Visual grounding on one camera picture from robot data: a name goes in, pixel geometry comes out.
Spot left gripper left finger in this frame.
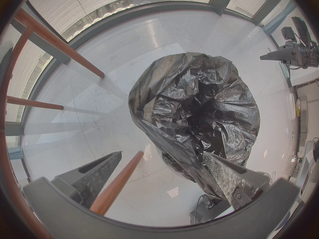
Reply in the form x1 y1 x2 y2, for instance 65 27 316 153
56 150 123 208

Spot black plastic bag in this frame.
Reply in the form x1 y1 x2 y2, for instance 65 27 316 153
128 52 261 200

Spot blue-green curtain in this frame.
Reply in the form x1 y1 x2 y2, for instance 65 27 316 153
264 1 297 35
7 146 23 160

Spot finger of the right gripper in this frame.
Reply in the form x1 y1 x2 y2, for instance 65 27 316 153
260 49 281 61

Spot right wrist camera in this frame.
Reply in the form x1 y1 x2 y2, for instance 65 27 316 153
281 26 297 43

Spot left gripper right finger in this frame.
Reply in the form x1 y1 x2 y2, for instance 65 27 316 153
203 151 271 211

